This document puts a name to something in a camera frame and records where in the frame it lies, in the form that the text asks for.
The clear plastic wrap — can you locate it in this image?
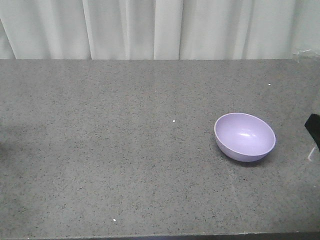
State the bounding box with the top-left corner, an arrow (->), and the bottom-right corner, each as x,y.
292,48 -> 320,63

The white curtain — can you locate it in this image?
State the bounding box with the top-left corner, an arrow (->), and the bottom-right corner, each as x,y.
0,0 -> 320,60

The purple bowl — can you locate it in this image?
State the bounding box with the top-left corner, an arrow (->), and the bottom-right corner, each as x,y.
214,112 -> 276,163

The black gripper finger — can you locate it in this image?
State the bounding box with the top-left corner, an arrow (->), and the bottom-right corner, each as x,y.
304,113 -> 320,149

